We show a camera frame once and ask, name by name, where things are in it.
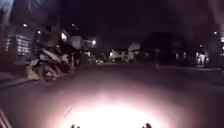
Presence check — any pale low building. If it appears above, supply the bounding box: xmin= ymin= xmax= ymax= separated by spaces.
xmin=108 ymin=41 xmax=142 ymax=64

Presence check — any street lamp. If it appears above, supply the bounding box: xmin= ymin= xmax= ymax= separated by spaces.
xmin=90 ymin=39 xmax=98 ymax=47

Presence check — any dark asphalt road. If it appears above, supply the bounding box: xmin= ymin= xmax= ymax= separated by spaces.
xmin=0 ymin=63 xmax=224 ymax=128

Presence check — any building with lit sign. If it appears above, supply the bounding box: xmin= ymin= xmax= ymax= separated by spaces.
xmin=59 ymin=29 xmax=97 ymax=64

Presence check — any dark tree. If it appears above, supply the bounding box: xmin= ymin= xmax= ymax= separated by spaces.
xmin=141 ymin=31 xmax=184 ymax=66

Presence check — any group of parked scooters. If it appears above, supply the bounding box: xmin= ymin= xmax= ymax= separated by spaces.
xmin=25 ymin=47 xmax=73 ymax=83

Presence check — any tall dark building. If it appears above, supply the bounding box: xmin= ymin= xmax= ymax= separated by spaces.
xmin=0 ymin=0 xmax=61 ymax=73

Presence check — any grey pavement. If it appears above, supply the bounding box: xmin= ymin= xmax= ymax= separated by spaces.
xmin=0 ymin=70 xmax=38 ymax=90

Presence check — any building with lit windows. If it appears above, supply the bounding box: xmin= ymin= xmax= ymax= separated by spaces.
xmin=207 ymin=0 xmax=224 ymax=69

